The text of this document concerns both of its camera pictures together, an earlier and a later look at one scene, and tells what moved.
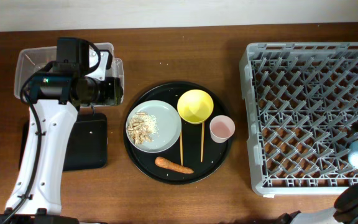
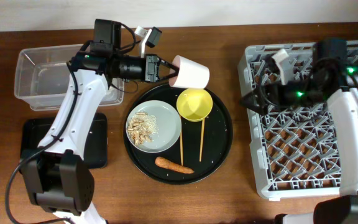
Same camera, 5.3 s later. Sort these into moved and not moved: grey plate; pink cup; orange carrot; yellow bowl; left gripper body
Moved: pink cup; left gripper body
Not moved: orange carrot; grey plate; yellow bowl
